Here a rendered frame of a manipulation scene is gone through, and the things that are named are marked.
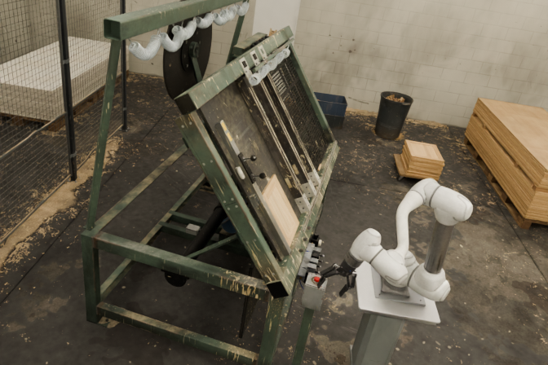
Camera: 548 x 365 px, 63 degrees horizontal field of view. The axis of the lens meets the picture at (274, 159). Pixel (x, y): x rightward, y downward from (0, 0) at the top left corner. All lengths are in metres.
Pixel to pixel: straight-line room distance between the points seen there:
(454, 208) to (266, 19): 4.50
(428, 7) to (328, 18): 1.60
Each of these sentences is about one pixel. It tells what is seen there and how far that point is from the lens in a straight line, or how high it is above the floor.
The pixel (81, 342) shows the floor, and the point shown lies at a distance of 3.61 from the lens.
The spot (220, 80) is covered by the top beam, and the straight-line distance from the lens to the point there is 2.68.
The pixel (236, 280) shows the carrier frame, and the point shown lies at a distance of 2.84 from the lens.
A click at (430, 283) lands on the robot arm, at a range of 2.90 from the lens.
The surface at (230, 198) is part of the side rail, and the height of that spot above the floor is 1.36.
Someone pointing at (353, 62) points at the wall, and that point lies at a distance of 7.99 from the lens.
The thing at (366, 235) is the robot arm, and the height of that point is 1.47.
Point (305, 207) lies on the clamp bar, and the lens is 3.30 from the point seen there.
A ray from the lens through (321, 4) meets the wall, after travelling 7.79.
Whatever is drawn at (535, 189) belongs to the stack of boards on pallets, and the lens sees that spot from 5.86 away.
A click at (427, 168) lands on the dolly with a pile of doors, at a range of 6.05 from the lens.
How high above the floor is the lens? 2.72
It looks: 27 degrees down
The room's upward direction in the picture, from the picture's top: 9 degrees clockwise
